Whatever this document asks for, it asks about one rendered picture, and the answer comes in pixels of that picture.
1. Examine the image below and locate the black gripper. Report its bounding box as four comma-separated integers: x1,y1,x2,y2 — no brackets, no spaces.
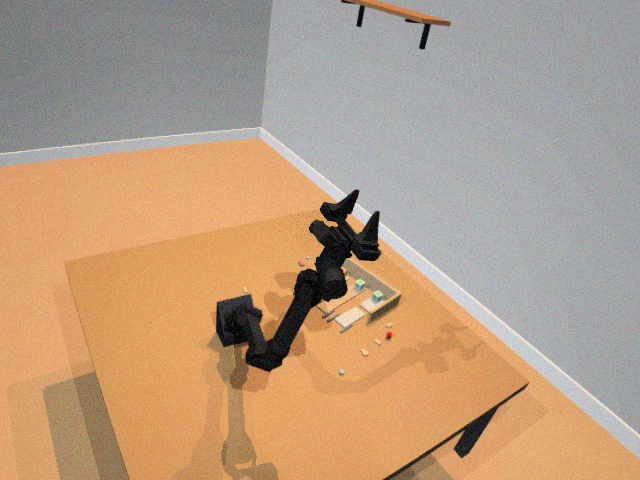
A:
320,189,382,262

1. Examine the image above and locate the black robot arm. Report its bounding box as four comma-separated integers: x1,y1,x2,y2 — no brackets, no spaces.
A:
224,219,348,372

